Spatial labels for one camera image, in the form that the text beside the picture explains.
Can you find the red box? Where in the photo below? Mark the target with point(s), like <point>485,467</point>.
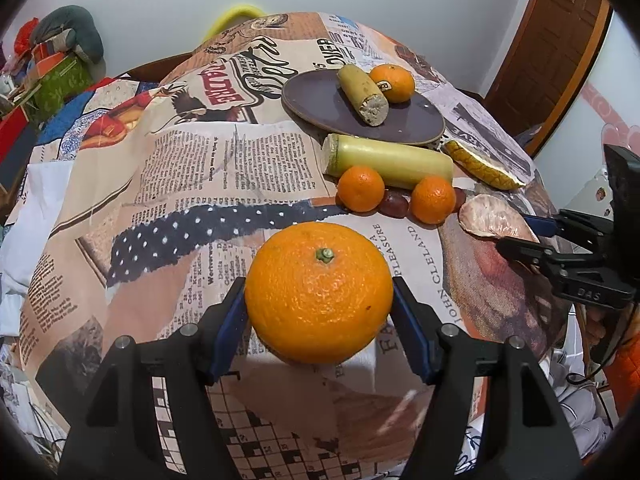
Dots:
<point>12,127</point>

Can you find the dark red grape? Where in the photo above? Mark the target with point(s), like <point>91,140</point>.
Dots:
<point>396,205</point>

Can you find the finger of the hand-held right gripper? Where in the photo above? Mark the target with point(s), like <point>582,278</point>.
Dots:
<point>545,257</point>
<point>582,225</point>

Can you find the green cardboard box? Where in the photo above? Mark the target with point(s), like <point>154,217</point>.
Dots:
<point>62,85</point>

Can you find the cut banana piece on plate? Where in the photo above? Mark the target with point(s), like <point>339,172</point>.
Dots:
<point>360,92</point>

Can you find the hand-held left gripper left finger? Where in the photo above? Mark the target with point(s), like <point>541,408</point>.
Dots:
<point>231,332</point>

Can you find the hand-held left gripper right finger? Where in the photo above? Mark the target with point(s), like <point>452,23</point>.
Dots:
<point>413,336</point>

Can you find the newspaper print tablecloth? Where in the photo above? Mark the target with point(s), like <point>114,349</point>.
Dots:
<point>200,200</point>

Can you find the stickered small orange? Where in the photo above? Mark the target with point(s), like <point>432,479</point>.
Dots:
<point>395,82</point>

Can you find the orange cardboard box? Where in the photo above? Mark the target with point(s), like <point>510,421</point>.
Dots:
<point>47,57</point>

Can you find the brown wooden door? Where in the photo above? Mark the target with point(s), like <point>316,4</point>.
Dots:
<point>550,45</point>

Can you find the orange sleeved right forearm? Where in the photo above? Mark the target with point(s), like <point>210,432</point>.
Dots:
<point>625,370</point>

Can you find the dark brown oval plate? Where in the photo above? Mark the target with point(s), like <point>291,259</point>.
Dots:
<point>320,102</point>

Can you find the large orange with green stem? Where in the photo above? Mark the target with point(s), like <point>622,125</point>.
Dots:
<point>320,300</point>

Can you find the peeled pink citrus segment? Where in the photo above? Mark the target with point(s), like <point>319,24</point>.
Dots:
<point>492,220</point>

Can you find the white cloth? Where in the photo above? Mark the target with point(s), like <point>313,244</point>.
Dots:
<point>30,220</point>

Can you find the yellow chair back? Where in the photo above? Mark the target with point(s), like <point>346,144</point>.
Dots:
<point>234,16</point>

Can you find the small mandarin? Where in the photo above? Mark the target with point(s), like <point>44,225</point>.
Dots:
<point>361,189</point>
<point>433,200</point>

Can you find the person's right hand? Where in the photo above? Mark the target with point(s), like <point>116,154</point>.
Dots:
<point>595,330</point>

